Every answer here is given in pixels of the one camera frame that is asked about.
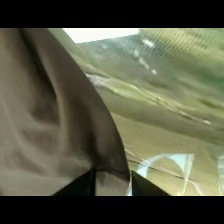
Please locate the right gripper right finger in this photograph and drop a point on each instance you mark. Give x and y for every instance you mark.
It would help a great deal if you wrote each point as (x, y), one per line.
(145, 188)

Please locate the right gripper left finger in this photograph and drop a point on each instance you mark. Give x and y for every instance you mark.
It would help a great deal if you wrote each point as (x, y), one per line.
(80, 186)

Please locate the brown garment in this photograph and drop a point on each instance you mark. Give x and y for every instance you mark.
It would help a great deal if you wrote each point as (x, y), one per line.
(50, 113)

